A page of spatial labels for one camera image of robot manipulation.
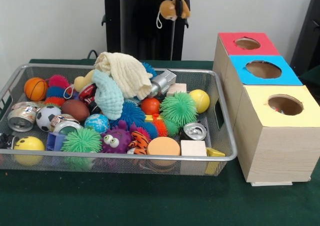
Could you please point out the purple spiky ball with eyes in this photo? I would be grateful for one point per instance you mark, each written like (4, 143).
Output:
(116, 142)

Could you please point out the cream knitted cloth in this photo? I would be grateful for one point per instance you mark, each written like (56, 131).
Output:
(125, 74)

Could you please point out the brown plush toy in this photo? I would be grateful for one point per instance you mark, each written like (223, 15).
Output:
(169, 9)

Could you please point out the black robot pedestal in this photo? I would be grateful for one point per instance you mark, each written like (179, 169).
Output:
(140, 30)

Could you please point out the mint green knitted cloth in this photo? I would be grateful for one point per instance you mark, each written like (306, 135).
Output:
(107, 96)

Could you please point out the plain yellow ball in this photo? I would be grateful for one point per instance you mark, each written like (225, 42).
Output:
(199, 100)

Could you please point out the black chair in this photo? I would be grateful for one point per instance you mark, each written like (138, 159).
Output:
(310, 35)

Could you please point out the clear mesh bin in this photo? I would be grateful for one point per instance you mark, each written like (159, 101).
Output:
(125, 164)

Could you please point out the yellow smiley ball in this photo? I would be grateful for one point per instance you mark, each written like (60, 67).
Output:
(29, 150)

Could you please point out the green spiky ball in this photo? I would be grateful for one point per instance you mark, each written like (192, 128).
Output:
(179, 108)
(81, 142)

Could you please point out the small orange basketball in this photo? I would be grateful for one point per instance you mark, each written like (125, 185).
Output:
(36, 88)

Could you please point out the wooden box with three holes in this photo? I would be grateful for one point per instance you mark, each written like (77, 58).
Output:
(275, 146)

